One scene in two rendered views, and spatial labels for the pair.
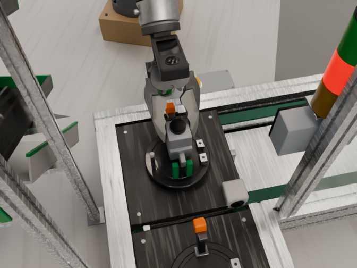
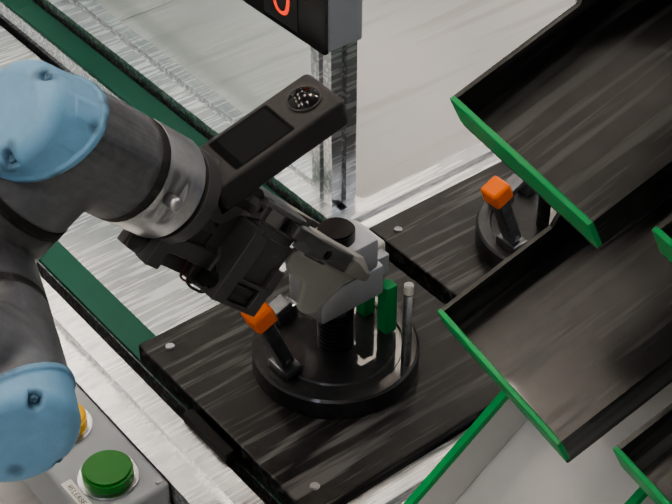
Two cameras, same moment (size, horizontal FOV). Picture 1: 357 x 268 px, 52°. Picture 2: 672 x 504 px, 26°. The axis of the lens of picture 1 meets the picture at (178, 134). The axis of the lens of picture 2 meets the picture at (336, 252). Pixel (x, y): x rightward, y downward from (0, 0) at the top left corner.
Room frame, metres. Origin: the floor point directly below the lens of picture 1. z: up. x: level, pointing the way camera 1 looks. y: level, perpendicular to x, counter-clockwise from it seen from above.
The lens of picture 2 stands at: (0.78, 0.80, 1.82)
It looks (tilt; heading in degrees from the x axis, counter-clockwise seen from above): 40 degrees down; 244
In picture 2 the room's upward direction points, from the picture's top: straight up
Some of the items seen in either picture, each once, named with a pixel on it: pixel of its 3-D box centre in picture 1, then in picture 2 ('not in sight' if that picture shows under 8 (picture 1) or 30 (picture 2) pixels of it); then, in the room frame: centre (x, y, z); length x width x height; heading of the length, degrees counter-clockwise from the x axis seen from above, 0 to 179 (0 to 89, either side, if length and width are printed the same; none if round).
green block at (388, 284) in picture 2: (175, 170); (387, 306); (0.34, 0.01, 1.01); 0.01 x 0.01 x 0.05; 12
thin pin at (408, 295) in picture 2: (153, 164); (407, 324); (0.35, 0.05, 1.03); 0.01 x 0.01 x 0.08
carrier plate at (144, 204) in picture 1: (177, 164); (335, 367); (0.39, 0.00, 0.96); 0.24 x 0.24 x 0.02; 12
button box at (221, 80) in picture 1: (192, 92); (67, 450); (0.62, -0.04, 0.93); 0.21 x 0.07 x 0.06; 102
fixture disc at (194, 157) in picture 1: (177, 159); (335, 350); (0.39, 0.00, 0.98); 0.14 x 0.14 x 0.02
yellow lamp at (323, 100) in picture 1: (335, 94); not in sight; (0.31, -0.21, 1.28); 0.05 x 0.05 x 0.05
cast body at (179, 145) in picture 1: (178, 139); (346, 257); (0.38, 0.00, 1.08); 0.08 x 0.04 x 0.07; 12
